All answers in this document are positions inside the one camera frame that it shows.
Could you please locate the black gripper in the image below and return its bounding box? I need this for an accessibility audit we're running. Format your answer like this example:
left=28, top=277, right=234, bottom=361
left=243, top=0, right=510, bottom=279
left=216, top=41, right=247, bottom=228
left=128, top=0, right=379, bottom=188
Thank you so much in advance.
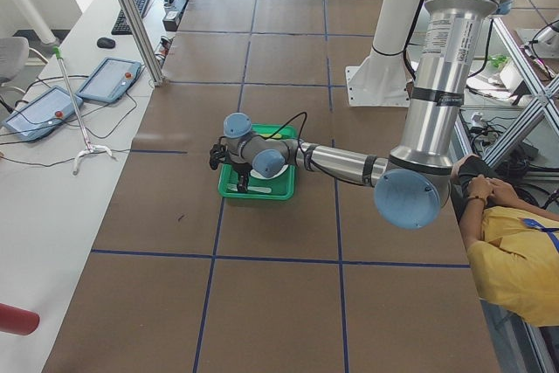
left=231, top=162, right=252, bottom=192

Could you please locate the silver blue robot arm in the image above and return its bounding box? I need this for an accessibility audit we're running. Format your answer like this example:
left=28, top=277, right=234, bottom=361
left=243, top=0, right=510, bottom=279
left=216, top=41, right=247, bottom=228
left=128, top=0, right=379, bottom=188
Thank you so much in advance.
left=210, top=0, right=513, bottom=229

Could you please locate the white round plate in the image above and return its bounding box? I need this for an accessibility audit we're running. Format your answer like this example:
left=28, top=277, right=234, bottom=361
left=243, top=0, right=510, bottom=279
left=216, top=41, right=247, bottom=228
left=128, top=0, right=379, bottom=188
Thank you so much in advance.
left=250, top=164, right=289, bottom=181

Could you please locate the green plastic tray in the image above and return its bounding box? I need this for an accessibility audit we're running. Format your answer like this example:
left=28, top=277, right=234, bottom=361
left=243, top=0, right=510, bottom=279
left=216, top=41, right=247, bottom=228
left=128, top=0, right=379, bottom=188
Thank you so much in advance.
left=217, top=113, right=297, bottom=200

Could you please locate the yellow plastic spoon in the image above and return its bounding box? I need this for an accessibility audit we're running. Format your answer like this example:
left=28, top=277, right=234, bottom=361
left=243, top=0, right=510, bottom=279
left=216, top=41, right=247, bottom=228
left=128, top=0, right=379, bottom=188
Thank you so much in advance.
left=261, top=133, right=283, bottom=140

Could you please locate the far blue teach pendant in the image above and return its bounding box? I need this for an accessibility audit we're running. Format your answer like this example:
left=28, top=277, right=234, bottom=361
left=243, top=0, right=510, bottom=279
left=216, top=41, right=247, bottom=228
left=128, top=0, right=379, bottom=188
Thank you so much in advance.
left=76, top=57, right=141, bottom=104

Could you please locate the blue teach pendant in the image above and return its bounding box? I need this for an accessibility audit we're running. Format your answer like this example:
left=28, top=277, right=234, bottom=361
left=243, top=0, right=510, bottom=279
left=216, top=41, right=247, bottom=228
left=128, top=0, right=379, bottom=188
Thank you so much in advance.
left=2, top=86, right=75, bottom=142
left=76, top=57, right=141, bottom=104

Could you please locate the black box with label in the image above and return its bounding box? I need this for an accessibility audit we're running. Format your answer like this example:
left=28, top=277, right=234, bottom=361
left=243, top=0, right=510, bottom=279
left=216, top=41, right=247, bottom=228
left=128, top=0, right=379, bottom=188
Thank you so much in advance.
left=162, top=0, right=188, bottom=32

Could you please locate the black keyboard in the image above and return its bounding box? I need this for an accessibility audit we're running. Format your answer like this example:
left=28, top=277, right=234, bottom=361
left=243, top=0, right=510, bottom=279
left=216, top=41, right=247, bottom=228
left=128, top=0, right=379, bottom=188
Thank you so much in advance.
left=110, top=0, right=153, bottom=37

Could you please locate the black computer mouse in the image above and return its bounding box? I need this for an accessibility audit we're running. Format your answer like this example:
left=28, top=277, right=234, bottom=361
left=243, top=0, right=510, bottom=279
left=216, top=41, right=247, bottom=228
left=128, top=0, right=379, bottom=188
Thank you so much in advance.
left=96, top=37, right=116, bottom=49

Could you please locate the near blue teach pendant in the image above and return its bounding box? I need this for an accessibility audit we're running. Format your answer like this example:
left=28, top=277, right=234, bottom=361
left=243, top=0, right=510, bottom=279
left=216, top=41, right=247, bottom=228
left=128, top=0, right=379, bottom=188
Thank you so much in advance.
left=2, top=86, right=75, bottom=142

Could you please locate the white pillar column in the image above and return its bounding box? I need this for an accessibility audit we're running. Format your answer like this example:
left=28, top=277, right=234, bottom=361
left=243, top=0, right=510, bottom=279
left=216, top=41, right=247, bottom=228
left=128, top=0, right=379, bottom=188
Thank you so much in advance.
left=371, top=0, right=420, bottom=59

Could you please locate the red cylinder bottle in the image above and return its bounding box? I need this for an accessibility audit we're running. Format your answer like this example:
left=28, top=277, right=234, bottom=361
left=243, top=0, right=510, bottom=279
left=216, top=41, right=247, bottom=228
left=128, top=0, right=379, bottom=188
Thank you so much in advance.
left=0, top=303, right=40, bottom=335

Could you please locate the person in yellow shirt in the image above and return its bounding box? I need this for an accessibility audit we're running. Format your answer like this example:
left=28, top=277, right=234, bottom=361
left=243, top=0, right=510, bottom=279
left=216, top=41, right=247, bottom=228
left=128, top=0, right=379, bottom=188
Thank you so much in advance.
left=451, top=155, right=558, bottom=327

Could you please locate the black camera cable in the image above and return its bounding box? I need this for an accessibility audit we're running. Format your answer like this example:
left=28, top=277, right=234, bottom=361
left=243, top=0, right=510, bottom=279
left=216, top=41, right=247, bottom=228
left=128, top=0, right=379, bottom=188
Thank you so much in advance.
left=217, top=111, right=308, bottom=151

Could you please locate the white pillar base plate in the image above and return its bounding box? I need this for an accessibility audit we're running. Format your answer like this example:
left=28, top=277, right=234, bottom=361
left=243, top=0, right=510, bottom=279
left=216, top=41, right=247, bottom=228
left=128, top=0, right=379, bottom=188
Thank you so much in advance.
left=345, top=65, right=410, bottom=107

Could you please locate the aluminium frame post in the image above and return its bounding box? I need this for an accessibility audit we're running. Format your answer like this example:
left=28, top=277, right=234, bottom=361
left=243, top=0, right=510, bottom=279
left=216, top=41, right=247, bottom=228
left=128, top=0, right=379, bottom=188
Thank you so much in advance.
left=118, top=0, right=163, bottom=86

